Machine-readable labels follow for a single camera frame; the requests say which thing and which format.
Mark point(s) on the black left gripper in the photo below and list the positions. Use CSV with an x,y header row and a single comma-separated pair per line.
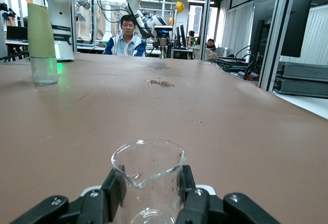
x,y
163,34

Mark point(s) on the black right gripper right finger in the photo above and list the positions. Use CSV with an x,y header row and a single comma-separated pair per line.
x,y
200,208

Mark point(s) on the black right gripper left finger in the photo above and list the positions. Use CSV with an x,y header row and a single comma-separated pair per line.
x,y
94,208

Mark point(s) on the steel double jigger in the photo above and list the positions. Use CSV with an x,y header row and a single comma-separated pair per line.
x,y
162,42

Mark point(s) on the clear glass beaker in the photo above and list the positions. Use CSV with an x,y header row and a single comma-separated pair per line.
x,y
153,195

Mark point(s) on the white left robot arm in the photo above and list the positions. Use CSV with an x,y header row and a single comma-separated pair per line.
x,y
60,16

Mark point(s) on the green sleeved shaker bottle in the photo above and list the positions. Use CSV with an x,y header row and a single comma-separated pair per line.
x,y
41,34

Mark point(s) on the yellow hard hat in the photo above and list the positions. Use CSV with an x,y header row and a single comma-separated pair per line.
x,y
171,21
180,6

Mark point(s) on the black desk monitor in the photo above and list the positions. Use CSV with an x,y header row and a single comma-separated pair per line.
x,y
182,35

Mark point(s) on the seated man blue white jacket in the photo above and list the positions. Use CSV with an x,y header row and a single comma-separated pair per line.
x,y
125,47

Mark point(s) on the slim aluminium pillar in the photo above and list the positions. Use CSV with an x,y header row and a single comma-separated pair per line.
x,y
208,16

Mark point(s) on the spilled liquid puddle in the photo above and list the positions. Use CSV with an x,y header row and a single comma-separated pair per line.
x,y
161,83

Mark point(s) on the seated person in dark clothes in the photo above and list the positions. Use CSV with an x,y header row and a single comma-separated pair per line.
x,y
211,45

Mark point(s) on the white curtain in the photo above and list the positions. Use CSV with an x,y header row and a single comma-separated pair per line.
x,y
238,29

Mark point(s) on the brown table mat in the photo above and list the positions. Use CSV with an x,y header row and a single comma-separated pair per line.
x,y
77,131

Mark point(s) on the wide aluminium pillar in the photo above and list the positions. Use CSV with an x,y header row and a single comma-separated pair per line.
x,y
276,42

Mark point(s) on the large black monitor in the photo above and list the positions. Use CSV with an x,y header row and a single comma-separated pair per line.
x,y
298,29

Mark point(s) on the grey flat equipment case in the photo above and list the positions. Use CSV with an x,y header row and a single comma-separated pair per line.
x,y
305,70
299,86

